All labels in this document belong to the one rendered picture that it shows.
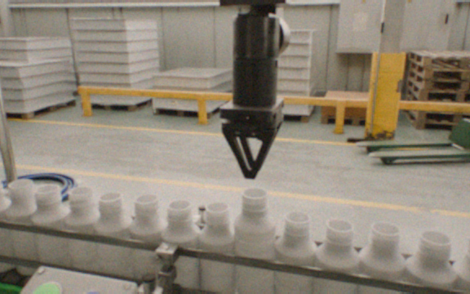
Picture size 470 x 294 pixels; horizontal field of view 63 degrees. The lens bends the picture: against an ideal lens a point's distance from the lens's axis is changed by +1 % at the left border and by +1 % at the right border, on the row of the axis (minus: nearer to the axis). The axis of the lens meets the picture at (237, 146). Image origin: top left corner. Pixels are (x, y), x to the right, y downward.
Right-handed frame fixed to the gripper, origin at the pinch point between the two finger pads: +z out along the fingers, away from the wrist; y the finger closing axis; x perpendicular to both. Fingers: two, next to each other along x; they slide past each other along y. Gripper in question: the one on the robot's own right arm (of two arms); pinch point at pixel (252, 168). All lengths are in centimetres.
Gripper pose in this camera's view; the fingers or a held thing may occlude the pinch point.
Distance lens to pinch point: 52.2
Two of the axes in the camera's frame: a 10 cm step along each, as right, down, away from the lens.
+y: 2.5, -2.7, 9.3
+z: -0.1, 9.6, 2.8
